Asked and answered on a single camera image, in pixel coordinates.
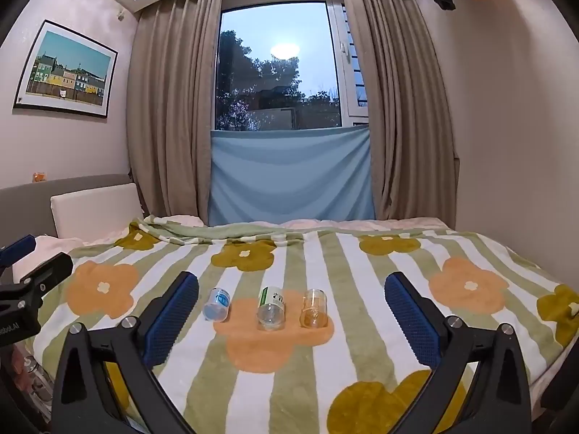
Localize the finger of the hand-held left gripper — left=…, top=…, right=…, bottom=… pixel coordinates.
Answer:
left=0, top=234, right=37, bottom=268
left=0, top=253, right=73, bottom=309

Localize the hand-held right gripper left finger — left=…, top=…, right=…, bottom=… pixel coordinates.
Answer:
left=51, top=271, right=200, bottom=434

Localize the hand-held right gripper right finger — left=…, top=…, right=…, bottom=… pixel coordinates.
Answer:
left=384, top=271, right=532, bottom=434

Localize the grey headboard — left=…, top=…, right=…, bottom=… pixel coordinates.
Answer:
left=0, top=173, right=146, bottom=241

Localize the blue label plastic bottle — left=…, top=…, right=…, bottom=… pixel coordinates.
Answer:
left=202, top=287, right=232, bottom=323

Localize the white pillow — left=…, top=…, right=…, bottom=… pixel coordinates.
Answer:
left=50, top=183, right=146, bottom=241

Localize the clear amber plastic bottle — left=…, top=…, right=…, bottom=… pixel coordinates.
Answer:
left=300, top=288, right=329, bottom=328

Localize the green label plastic bottle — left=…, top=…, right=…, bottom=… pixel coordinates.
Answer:
left=256, top=286, right=287, bottom=332

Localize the striped floral blanket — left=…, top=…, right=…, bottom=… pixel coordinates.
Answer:
left=27, top=216, right=579, bottom=434

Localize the framed picture of houses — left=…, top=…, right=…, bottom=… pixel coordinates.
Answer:
left=13, top=19, right=119, bottom=119

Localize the light blue cloth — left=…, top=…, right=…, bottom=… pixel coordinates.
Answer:
left=207, top=125, right=377, bottom=227

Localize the beige curtain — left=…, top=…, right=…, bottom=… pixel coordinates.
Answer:
left=341, top=0, right=461, bottom=223
left=126, top=0, right=224, bottom=218

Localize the window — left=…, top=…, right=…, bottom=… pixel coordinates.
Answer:
left=215, top=0, right=370, bottom=133

